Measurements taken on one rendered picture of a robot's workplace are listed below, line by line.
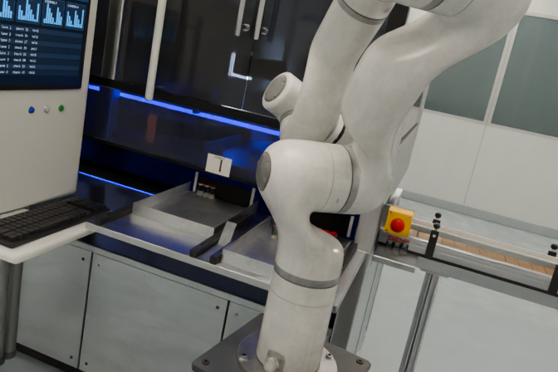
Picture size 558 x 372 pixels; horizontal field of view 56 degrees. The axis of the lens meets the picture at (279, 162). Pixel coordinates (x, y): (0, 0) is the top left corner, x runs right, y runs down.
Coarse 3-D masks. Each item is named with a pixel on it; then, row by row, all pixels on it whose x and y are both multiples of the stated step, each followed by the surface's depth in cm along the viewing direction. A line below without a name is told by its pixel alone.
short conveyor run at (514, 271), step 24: (384, 240) 166; (432, 240) 160; (456, 240) 162; (480, 240) 165; (432, 264) 162; (456, 264) 160; (480, 264) 158; (504, 264) 156; (528, 264) 160; (552, 264) 154; (504, 288) 157; (528, 288) 155; (552, 288) 151
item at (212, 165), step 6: (210, 156) 169; (216, 156) 169; (210, 162) 170; (216, 162) 169; (228, 162) 167; (210, 168) 170; (216, 168) 169; (222, 168) 168; (228, 168) 168; (222, 174) 169; (228, 174) 168
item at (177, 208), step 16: (176, 192) 174; (192, 192) 182; (144, 208) 149; (160, 208) 159; (176, 208) 162; (192, 208) 165; (208, 208) 168; (224, 208) 171; (240, 208) 174; (256, 208) 175; (176, 224) 147; (192, 224) 145; (208, 224) 154; (224, 224) 150
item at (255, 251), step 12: (252, 228) 148; (264, 228) 159; (240, 240) 140; (252, 240) 149; (264, 240) 151; (276, 240) 152; (228, 252) 130; (240, 252) 139; (252, 252) 140; (264, 252) 142; (276, 252) 143; (228, 264) 131; (240, 264) 129; (252, 264) 128; (264, 264) 127; (264, 276) 128
